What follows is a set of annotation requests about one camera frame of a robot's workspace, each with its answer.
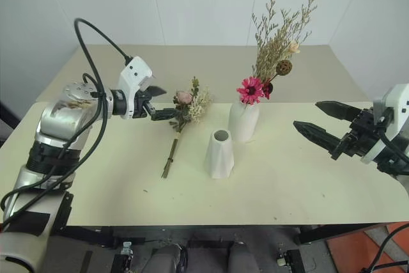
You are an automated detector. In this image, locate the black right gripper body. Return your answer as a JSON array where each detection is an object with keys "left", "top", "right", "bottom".
[{"left": 330, "top": 108, "right": 385, "bottom": 161}]

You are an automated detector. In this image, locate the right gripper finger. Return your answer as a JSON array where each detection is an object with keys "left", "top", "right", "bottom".
[
  {"left": 314, "top": 100, "right": 362, "bottom": 123},
  {"left": 293, "top": 120, "right": 343, "bottom": 156}
]

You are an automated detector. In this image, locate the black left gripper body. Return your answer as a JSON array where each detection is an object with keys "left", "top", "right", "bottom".
[{"left": 132, "top": 89, "right": 157, "bottom": 120}]

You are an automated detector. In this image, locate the small dried pink rose bouquet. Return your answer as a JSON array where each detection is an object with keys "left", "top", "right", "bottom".
[{"left": 160, "top": 76, "right": 214, "bottom": 180}]

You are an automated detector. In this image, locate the tall dried magenta flower bouquet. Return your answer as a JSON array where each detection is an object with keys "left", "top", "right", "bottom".
[{"left": 236, "top": 0, "right": 318, "bottom": 106}]

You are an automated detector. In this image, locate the beige table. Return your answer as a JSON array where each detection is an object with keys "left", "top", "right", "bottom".
[{"left": 35, "top": 45, "right": 373, "bottom": 104}]

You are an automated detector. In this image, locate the white faceted vase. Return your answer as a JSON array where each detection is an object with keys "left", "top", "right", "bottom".
[
  {"left": 204, "top": 129, "right": 235, "bottom": 180},
  {"left": 228, "top": 99, "right": 260, "bottom": 143}
]

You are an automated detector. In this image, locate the grey rounded shape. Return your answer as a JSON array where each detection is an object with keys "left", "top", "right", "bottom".
[
  {"left": 228, "top": 242, "right": 257, "bottom": 273},
  {"left": 149, "top": 243, "right": 181, "bottom": 273}
]

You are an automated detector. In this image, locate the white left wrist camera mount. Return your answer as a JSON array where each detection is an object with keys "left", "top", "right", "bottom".
[{"left": 117, "top": 56, "right": 153, "bottom": 120}]

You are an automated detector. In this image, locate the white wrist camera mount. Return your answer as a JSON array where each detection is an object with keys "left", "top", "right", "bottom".
[
  {"left": 117, "top": 56, "right": 153, "bottom": 120},
  {"left": 360, "top": 83, "right": 409, "bottom": 165}
]

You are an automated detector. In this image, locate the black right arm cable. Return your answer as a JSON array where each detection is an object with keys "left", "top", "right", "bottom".
[{"left": 380, "top": 116, "right": 409, "bottom": 159}]

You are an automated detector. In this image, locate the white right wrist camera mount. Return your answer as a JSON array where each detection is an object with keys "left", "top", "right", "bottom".
[{"left": 360, "top": 83, "right": 409, "bottom": 165}]

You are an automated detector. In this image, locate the black cable below table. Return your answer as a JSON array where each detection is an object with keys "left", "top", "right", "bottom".
[{"left": 360, "top": 221, "right": 409, "bottom": 273}]

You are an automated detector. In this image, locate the black table frame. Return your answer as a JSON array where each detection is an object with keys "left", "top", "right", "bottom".
[{"left": 60, "top": 222, "right": 380, "bottom": 249}]

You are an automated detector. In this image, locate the black bracket with white clip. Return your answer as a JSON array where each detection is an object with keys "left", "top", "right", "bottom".
[
  {"left": 275, "top": 248, "right": 304, "bottom": 269},
  {"left": 112, "top": 240, "right": 145, "bottom": 273}
]

